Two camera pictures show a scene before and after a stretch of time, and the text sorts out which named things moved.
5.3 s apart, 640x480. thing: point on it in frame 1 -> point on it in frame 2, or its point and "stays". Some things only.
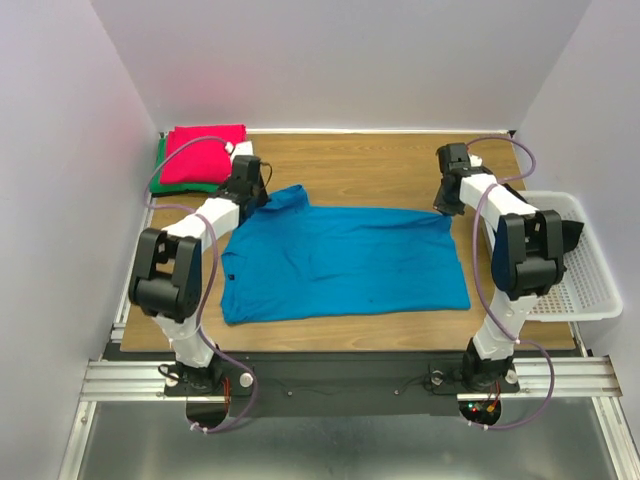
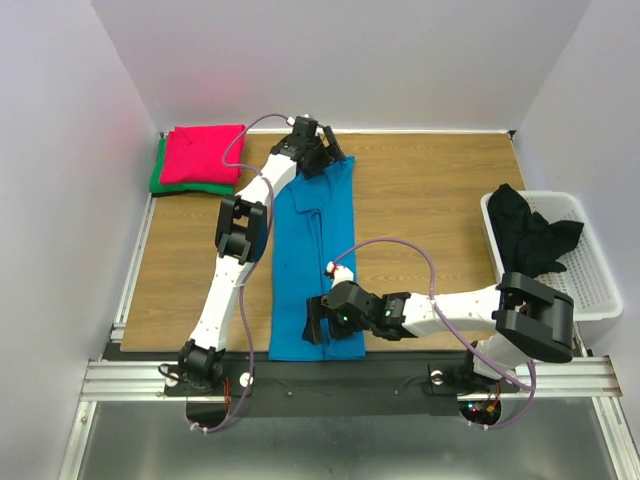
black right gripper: x=446 y=201 -> x=317 y=320
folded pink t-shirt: x=204 y=161 stays
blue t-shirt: x=291 y=260 -> x=314 y=223
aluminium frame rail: x=114 y=380 stays
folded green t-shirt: x=157 y=187 stays
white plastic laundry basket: x=587 y=289 stays
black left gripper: x=264 y=195 -> x=326 y=155
